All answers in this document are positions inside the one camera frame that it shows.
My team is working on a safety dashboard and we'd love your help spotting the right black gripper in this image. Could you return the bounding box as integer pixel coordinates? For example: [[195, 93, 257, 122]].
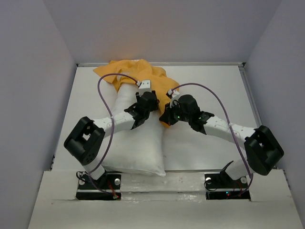
[[158, 101, 191, 126]]

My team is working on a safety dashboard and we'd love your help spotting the yellow orange pillowcase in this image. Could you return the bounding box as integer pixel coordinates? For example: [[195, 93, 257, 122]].
[[93, 59, 179, 116]]

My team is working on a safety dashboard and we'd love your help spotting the white pillow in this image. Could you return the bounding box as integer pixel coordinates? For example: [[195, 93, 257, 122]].
[[101, 83, 167, 177]]

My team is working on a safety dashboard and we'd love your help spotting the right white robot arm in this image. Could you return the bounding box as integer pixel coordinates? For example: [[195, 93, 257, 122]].
[[160, 94, 284, 187]]

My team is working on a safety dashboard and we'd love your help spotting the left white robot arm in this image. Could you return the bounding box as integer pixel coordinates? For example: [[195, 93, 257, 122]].
[[64, 91, 159, 188]]

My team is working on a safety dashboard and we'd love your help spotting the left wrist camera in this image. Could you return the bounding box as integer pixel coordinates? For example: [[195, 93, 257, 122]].
[[136, 80, 152, 95]]

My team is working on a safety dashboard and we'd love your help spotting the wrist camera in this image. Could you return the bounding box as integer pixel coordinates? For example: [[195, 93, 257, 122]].
[[136, 80, 152, 95], [166, 89, 180, 102]]

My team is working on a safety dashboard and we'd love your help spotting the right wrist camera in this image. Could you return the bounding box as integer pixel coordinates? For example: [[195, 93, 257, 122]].
[[166, 89, 180, 102]]

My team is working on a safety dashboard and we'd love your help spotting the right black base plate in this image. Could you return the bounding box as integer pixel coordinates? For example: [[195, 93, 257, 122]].
[[203, 173, 251, 200]]

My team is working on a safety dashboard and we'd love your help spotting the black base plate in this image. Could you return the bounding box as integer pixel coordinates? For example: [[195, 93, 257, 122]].
[[203, 173, 251, 200], [75, 171, 122, 201]]

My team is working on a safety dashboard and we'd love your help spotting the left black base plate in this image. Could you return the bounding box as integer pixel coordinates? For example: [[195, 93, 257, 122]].
[[75, 171, 122, 201]]

